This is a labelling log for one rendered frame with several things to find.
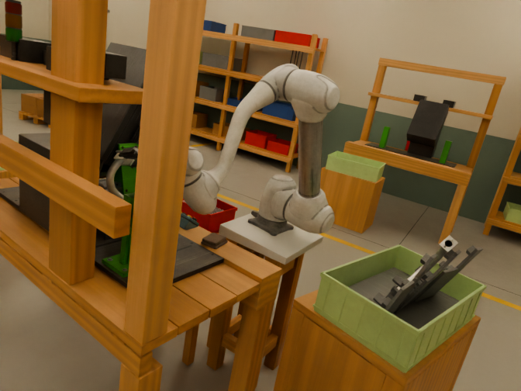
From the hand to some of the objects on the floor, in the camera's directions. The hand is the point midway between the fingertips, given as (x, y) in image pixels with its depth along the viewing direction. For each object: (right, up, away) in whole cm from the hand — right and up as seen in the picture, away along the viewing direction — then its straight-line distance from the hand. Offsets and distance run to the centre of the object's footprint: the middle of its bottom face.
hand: (124, 159), depth 163 cm
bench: (-32, -110, +46) cm, 124 cm away
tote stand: (+97, -137, +36) cm, 171 cm away
